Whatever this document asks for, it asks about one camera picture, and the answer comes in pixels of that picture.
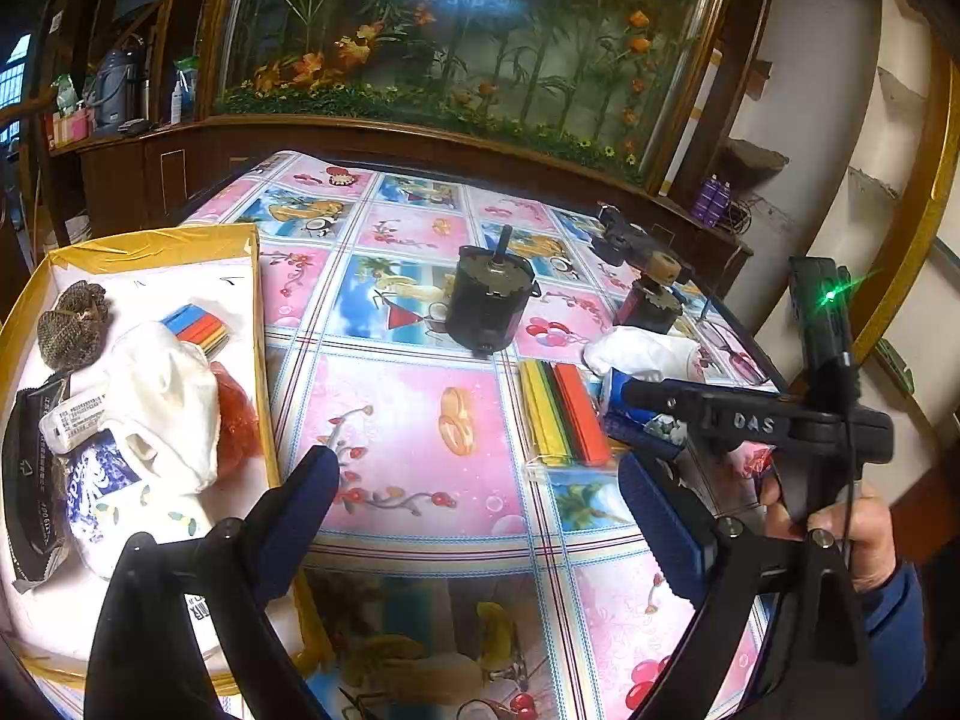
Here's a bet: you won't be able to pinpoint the wooden cabinet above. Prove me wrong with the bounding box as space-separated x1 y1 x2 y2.
22 0 755 301

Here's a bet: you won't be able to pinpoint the orange mesh bag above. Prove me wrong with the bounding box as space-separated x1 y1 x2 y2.
210 360 265 477

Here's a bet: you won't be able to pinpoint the black foil packet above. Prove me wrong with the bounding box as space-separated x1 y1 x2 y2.
0 388 76 592

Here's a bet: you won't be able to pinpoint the blue white patterned packet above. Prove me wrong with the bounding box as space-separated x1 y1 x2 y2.
64 427 140 541

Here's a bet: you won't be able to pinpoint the small white cloth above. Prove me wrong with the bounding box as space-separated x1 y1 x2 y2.
583 328 710 383

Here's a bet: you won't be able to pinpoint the yellow cardboard box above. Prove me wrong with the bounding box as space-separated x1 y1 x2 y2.
0 223 335 698

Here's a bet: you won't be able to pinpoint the black motor with wooden cap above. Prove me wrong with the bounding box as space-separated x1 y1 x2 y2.
613 246 695 335

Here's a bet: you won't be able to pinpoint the purple bottles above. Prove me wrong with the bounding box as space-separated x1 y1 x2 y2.
694 174 737 230

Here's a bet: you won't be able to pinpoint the large white cloth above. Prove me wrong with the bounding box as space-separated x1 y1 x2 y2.
105 322 224 496

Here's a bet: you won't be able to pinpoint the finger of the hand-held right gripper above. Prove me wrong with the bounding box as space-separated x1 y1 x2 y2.
616 379 797 458

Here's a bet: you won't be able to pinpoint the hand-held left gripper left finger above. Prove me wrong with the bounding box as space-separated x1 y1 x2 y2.
86 446 340 720

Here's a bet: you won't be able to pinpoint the person's right forearm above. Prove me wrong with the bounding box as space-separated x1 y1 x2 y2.
855 559 932 720

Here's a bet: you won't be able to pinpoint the large fish tank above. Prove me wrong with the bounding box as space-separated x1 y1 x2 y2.
202 0 740 188

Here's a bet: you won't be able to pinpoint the white tissue pack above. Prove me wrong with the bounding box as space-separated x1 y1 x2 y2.
39 388 113 455

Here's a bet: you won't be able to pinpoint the blue thermos jug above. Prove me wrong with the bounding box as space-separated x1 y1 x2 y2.
88 49 143 134

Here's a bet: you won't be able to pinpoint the small coloured sticks bundle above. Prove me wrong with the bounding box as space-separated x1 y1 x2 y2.
161 304 233 355

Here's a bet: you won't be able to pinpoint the printed tablecloth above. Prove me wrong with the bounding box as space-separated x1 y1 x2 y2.
180 151 788 720

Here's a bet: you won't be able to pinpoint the white spray bottle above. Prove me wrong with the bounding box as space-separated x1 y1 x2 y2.
169 64 197 127

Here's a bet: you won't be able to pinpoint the pink container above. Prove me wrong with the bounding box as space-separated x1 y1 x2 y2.
51 111 92 147

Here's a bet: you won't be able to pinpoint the black motor with shaft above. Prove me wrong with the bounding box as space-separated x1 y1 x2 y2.
442 225 542 357

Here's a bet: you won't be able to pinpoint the brown mesh pouch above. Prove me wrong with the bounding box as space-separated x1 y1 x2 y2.
36 281 113 370

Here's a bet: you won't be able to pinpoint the person's right hand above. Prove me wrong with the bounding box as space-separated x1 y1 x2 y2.
761 457 895 595

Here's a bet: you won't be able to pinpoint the lemon print tissue pack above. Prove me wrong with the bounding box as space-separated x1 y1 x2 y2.
75 487 301 676

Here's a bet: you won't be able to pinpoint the long coloured sticks pack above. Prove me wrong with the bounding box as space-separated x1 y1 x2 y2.
519 358 612 470

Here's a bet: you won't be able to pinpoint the black tape dispenser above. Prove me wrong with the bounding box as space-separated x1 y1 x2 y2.
591 202 661 267

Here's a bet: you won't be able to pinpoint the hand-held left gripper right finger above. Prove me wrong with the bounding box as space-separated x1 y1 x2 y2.
619 454 875 720

